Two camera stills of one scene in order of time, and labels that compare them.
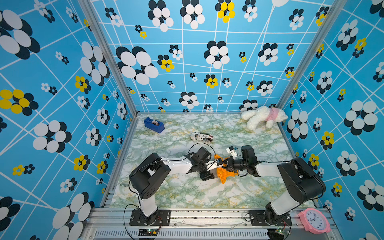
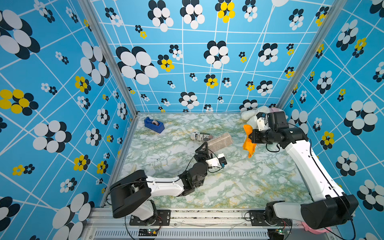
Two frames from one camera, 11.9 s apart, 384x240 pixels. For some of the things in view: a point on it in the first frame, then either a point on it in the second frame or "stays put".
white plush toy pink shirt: x=270 y=115 stays put
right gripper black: x=230 y=163 -> x=253 y=136
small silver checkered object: x=201 y=136 stays put
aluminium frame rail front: x=106 y=223 stays put
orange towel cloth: x=223 y=173 -> x=248 y=145
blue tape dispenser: x=154 y=125 stays put
